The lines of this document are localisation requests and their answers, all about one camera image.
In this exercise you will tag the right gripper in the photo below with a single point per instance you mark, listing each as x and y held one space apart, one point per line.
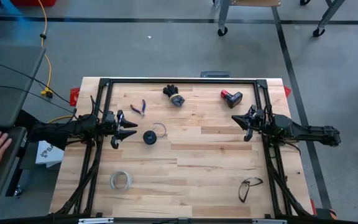
258 127

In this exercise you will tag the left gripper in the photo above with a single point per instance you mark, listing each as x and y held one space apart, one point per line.
117 132

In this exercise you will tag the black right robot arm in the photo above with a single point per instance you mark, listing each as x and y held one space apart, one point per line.
306 130

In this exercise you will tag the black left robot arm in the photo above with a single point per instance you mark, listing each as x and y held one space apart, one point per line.
67 128

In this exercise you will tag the red black tool battery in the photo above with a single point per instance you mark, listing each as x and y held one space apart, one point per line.
232 99

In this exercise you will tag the clear tape roll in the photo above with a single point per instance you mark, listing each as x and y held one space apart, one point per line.
121 172

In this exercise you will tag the grey metal plate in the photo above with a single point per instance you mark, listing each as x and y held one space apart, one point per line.
215 74

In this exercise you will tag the black glove blue yellow cuff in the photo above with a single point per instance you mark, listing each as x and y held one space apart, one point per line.
170 91

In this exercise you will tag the black safety glasses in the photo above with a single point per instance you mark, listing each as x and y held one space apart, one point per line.
243 190

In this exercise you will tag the white printed box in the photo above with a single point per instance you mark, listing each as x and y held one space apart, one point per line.
47 154

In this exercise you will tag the black angled stand bar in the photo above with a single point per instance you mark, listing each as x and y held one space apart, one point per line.
26 119

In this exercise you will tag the wooden table on casters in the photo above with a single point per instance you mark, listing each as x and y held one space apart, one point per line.
224 12

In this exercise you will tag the grey desk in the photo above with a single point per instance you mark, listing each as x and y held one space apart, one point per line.
8 62

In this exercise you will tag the red plastic crate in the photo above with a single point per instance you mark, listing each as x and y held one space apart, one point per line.
33 2

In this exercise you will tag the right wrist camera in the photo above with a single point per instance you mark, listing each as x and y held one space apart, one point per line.
258 115

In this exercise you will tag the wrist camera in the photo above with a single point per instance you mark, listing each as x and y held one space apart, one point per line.
258 115
109 117

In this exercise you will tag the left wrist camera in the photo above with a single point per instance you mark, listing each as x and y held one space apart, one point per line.
109 117

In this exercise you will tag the silver metal bracket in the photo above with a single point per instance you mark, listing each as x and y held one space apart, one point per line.
269 221
95 221

